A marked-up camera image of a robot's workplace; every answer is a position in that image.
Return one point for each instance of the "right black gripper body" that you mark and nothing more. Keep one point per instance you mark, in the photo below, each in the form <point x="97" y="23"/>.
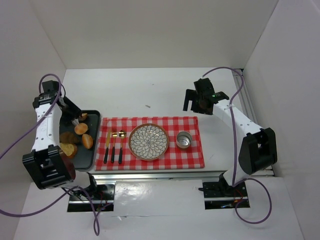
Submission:
<point x="189" y="99"/>

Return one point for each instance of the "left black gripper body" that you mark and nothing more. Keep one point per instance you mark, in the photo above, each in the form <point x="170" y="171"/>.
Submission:
<point x="74" y="116"/>

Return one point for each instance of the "baguette slice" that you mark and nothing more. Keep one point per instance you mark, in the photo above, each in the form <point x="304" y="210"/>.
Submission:
<point x="83" y="117"/>

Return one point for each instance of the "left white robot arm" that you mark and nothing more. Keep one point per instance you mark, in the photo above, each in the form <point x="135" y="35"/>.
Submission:
<point x="47" y="164"/>

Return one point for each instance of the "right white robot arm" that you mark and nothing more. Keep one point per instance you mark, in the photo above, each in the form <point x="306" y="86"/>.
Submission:
<point x="255" y="147"/>

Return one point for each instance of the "round bread roll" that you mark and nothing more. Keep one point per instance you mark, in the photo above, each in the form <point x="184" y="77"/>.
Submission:
<point x="81" y="128"/>
<point x="87" y="141"/>

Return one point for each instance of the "dark brown bread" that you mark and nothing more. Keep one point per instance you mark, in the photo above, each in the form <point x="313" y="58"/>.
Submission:
<point x="68" y="138"/>

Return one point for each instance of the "sliced bread piece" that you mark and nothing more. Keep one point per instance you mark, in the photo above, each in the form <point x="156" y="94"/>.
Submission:
<point x="69" y="149"/>

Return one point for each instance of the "metal cup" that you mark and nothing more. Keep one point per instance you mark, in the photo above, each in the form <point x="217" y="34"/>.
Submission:
<point x="183" y="140"/>

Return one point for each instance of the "dark baking tray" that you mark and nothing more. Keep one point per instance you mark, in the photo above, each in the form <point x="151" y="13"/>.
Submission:
<point x="84" y="158"/>

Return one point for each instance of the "red checkered cloth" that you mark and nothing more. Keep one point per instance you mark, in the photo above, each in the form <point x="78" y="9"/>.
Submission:
<point x="173" y="159"/>

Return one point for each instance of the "patterned ceramic plate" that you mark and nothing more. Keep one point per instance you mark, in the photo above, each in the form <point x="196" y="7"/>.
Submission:
<point x="148" y="141"/>

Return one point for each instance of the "aluminium rail right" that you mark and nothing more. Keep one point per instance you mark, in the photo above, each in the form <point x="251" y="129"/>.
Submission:
<point x="244" y="98"/>

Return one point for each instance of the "aluminium rail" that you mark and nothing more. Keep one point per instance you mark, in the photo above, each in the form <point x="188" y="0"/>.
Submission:
<point x="156" y="176"/>
<point x="244" y="98"/>

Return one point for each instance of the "gold knife black handle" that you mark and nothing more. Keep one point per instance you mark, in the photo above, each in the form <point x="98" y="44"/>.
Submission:
<point x="107" y="143"/>

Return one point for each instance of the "gold fork black handle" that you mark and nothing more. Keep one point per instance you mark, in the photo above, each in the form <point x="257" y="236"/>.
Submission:
<point x="114" y="137"/>

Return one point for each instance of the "gold spoon black handle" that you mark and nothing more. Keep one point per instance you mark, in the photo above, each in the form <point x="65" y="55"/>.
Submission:
<point x="122" y="135"/>

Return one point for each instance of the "aluminium rail front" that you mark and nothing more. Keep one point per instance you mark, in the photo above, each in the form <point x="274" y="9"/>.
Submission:
<point x="156" y="176"/>

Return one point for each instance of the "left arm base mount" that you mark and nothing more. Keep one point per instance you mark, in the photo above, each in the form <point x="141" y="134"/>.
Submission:
<point x="85" y="194"/>

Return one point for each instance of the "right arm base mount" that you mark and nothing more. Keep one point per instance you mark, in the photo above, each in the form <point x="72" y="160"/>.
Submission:
<point x="220" y="195"/>

